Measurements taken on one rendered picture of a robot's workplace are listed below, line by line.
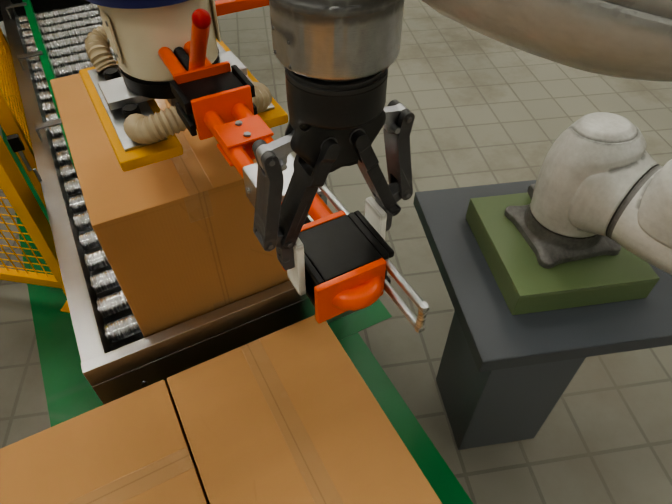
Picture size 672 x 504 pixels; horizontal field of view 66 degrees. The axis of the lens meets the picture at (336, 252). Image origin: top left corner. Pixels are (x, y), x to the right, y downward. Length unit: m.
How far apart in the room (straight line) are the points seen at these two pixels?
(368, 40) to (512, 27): 0.13
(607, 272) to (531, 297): 0.17
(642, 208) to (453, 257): 0.39
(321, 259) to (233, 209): 0.63
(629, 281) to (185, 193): 0.89
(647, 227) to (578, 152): 0.17
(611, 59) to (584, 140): 0.81
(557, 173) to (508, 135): 1.95
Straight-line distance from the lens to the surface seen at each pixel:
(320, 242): 0.50
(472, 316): 1.10
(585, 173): 1.04
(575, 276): 1.15
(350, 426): 1.17
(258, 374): 1.24
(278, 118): 0.94
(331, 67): 0.35
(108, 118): 1.00
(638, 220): 1.03
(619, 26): 0.22
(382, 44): 0.36
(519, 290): 1.08
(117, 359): 1.27
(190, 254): 1.15
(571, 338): 1.13
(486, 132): 3.00
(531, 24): 0.23
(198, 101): 0.72
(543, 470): 1.83
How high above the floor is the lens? 1.61
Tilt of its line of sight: 47 degrees down
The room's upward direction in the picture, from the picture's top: straight up
